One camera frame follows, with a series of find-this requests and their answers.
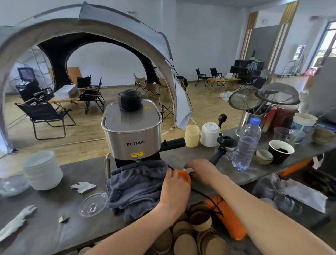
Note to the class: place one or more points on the person's right hand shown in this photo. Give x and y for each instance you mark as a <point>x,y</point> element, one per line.
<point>206,172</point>

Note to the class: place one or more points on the person's left hand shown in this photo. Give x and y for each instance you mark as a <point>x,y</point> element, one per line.
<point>173,191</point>

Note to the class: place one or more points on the person's right fingers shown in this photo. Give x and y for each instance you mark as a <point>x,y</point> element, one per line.
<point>191,165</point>

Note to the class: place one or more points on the person's left fingers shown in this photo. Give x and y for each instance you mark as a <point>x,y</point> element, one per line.
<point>172,174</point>

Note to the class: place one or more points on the orange round cap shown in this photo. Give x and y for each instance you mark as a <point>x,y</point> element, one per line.
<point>185,175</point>

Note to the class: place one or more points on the person's left forearm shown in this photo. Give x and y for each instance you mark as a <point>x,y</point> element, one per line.
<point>131,236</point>

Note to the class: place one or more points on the person's right forearm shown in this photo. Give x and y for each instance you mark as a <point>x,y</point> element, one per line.
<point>262,218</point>

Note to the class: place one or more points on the cream paper cup stack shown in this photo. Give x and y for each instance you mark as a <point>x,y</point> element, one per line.
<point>192,136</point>

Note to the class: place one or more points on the white paper cup stack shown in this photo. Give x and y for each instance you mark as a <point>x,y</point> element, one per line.
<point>209,134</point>

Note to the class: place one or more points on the grey towel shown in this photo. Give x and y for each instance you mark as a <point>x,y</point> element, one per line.
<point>133,186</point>

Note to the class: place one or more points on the clear plastic water bottle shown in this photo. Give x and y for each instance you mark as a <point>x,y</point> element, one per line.
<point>246,147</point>

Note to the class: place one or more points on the stainless steel espresso machine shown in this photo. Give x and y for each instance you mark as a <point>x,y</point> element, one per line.
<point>132,131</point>

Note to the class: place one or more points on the stack of brown paper cups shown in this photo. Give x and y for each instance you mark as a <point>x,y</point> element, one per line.
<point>194,233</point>

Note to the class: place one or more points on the orange fabric pouch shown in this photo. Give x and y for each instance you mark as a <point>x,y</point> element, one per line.
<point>231,220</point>

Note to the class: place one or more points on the beige folding chair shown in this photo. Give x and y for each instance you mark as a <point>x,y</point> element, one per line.
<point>165,99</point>

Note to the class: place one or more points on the steel utensil holder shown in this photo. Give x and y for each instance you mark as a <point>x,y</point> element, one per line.
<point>248,122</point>

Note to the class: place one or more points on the small brown bowl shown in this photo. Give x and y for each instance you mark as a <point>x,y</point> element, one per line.
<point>263,157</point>

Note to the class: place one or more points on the white bag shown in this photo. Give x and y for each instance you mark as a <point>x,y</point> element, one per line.
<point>225,96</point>

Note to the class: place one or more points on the clear glass lid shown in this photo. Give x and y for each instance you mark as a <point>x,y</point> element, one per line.
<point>93,204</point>

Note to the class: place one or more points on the round mesh strainer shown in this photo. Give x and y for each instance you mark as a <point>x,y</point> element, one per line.
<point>244,98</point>

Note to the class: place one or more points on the black folding camp chair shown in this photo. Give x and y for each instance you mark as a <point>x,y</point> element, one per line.
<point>200,76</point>
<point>215,72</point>

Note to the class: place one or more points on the black paper cup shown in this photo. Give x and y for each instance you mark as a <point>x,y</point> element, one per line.
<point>280,153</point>

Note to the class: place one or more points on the crumpled white paper scrap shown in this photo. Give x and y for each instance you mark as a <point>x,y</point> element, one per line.
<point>82,187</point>

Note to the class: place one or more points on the wooden folding table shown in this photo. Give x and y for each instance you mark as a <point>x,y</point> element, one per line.
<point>223,80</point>

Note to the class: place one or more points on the tan folding chair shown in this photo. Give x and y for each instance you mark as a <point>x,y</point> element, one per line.
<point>140,82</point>

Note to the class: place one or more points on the clear plastic cup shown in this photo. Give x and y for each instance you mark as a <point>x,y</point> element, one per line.
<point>286,136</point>

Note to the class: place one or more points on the red jar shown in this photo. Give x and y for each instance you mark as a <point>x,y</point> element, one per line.
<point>283,117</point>

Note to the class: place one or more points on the black shelf unit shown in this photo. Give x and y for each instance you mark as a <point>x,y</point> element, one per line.
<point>244,69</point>

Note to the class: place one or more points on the large mesh strainer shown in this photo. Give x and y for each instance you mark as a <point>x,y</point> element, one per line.
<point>278,93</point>

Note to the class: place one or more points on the black folding director chair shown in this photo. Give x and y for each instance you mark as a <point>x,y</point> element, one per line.
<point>91,94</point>

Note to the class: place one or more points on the clear plastic bag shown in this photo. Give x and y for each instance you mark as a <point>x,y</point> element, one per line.
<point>301,193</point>

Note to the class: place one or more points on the small foil scrap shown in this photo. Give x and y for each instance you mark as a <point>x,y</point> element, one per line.
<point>63,219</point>

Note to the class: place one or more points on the white lidded tub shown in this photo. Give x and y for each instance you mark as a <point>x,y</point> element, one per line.
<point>304,120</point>

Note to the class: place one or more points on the stack of white bowls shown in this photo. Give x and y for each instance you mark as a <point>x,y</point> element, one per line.
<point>43,170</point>

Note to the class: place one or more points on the low wooden table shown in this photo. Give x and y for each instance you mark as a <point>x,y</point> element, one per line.
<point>63,100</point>

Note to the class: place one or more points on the stack of brown bowls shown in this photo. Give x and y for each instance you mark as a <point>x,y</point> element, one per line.
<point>323,136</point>

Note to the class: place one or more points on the black folding lounge chair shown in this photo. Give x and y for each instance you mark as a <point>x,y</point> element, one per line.
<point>43,113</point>

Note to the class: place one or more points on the grey dome tent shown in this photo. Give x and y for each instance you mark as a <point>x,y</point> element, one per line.
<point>118,29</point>

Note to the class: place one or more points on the clear glass bowl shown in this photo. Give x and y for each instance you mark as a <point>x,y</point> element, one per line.
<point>11,185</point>

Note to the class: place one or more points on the long torn white paper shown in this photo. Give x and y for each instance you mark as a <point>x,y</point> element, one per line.
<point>15,223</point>

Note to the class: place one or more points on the black office chair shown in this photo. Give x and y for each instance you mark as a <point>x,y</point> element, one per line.
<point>28,78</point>

